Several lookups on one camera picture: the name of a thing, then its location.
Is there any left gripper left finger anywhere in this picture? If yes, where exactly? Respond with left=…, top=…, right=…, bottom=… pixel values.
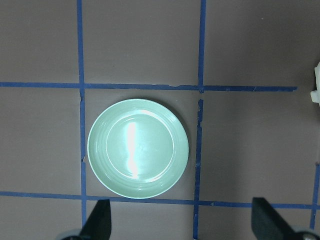
left=79, top=199, right=112, bottom=240

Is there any green plate left side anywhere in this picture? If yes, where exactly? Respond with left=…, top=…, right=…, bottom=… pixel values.
left=87, top=98, right=189, bottom=199

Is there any white rice cooker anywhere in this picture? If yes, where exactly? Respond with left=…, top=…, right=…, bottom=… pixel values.
left=310, top=62, right=320, bottom=105

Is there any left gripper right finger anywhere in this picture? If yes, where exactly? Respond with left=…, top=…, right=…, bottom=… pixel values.
left=251, top=197, right=303, bottom=240

